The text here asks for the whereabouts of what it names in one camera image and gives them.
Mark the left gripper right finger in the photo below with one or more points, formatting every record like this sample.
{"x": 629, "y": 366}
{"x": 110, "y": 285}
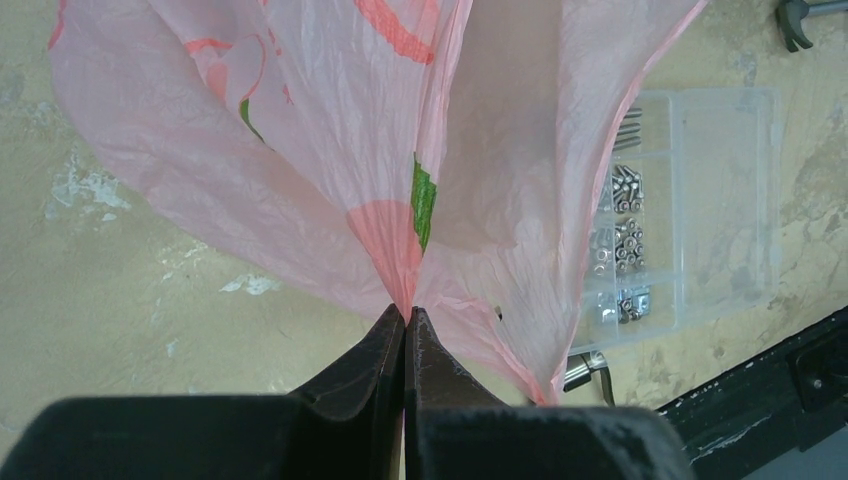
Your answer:
{"x": 457, "y": 429}

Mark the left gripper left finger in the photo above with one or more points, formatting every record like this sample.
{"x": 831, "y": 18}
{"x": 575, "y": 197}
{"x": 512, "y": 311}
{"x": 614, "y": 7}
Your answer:
{"x": 343, "y": 423}

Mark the pink plastic bag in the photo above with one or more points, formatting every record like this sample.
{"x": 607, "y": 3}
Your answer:
{"x": 443, "y": 154}

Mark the black metal tool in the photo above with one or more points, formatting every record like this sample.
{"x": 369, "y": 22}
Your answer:
{"x": 580, "y": 370}

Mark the clear plastic screw box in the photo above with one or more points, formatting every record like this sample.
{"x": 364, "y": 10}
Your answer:
{"x": 686, "y": 228}

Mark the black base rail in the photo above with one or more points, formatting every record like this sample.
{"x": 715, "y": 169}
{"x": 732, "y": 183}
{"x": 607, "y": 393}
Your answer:
{"x": 789, "y": 398}

